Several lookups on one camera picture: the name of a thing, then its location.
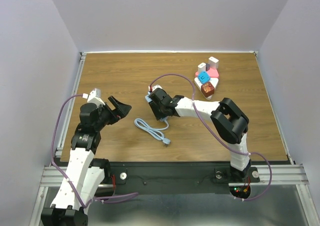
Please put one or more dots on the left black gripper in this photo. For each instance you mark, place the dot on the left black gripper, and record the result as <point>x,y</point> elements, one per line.
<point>122,110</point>

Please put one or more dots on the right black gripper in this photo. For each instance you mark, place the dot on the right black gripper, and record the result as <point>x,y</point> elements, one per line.
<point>157,115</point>

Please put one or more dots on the dark red plug adapter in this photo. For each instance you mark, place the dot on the dark red plug adapter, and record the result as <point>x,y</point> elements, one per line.
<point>207,89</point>

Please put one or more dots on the blue plug adapter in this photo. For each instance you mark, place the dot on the blue plug adapter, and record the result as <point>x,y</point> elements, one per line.
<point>203,77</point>

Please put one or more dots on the white triangular socket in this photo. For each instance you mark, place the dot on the white triangular socket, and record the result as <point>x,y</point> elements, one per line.
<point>214,82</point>

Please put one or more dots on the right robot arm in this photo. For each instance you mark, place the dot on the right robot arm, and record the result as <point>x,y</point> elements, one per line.
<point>229,121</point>

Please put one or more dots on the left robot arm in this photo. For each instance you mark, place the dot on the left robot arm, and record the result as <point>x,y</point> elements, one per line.
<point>84,172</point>

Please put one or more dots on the white charger plug front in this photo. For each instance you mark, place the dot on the white charger plug front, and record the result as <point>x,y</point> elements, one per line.
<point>201,67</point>

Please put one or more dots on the white charger plug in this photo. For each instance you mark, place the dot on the white charger plug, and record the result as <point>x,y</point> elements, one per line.
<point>201,67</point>
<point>213,62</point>

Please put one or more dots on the pink triangular socket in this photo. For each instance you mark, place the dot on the pink triangular socket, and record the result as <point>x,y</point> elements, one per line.
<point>212,72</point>

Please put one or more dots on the white charger plug rear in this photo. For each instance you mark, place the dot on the white charger plug rear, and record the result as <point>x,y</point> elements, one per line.
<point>213,62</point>

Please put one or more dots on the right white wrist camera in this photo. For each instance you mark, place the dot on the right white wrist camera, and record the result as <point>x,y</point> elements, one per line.
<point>153,88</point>

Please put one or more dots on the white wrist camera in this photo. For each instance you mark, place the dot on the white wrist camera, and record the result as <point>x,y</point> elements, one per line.
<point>94,97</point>
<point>153,88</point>

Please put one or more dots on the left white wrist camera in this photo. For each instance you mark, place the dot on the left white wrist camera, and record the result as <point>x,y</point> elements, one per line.
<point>94,97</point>

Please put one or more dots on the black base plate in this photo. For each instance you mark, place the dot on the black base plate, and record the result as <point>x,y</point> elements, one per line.
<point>165,178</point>

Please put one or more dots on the aluminium frame rail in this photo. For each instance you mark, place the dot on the aluminium frame rail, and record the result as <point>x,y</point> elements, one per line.
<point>287,174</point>

